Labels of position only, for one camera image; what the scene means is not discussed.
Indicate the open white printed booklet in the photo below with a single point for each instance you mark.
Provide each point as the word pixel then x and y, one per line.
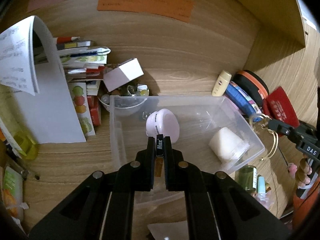
pixel 50 105

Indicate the white cylindrical container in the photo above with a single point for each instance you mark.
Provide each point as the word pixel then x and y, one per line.
pixel 225 142

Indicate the black orange round case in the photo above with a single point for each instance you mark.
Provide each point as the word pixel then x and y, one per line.
pixel 255 82

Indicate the cream sunscreen bottle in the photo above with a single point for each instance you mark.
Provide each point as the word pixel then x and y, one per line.
pixel 221 83

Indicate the small white cardboard box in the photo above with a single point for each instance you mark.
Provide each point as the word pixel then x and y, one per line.
pixel 123 75

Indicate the green orange snack packet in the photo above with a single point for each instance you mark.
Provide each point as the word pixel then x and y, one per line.
pixel 11 192

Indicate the white blue packet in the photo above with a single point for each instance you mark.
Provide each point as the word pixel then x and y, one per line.
pixel 87 51

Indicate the yellow striped book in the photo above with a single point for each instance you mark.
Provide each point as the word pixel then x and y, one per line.
pixel 75 45

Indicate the wooden desktop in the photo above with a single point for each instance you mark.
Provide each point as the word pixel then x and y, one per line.
pixel 75 160

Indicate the dark pen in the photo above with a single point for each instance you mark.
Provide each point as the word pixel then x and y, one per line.
pixel 25 170

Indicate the red booklet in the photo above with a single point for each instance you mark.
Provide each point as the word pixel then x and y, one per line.
pixel 281 107

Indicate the orange paper note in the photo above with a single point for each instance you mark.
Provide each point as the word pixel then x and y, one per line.
pixel 145 2

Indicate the red white flat pack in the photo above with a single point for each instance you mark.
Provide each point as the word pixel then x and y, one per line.
pixel 66 39

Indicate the fruit print box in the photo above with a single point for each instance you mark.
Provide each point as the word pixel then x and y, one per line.
pixel 81 107

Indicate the pale teal tube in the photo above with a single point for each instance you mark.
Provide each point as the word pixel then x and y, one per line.
pixel 261 185

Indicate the clear plastic storage bin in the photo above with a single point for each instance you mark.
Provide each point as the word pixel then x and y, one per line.
pixel 200 110

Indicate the person's right forearm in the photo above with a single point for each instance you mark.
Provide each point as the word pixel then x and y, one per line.
pixel 305 205

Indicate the upright red box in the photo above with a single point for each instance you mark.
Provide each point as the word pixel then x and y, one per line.
pixel 95 112

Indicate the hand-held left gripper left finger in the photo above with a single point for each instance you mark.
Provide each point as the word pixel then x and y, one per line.
pixel 150 160

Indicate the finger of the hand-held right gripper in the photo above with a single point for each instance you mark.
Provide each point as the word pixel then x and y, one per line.
pixel 281 128

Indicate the pink crinkled packet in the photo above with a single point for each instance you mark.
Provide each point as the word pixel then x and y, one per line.
pixel 262 201

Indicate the round white cream jar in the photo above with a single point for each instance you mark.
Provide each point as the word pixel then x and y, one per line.
pixel 167 125

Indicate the blue tube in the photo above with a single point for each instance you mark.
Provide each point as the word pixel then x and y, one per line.
pixel 240 98

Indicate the flat red box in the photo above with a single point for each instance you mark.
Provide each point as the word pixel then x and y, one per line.
pixel 92 70

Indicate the lemon print packet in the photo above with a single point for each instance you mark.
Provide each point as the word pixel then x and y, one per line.
pixel 85 60

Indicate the dark green glass bottle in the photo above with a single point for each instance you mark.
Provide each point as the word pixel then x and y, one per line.
pixel 246 180

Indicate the small black amber tube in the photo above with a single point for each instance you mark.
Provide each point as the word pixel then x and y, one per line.
pixel 160 148

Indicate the person's right hand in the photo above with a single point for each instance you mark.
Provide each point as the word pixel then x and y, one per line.
pixel 303 173

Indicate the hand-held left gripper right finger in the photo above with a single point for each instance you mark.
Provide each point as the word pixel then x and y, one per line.
pixel 168 160

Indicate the pile of small trinkets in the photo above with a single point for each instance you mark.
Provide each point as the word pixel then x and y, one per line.
pixel 141 90

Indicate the wooden desk hutch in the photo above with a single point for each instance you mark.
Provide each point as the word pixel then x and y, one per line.
pixel 175 42

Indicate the clear plastic bowl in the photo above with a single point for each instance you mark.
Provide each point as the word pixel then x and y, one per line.
pixel 125 107

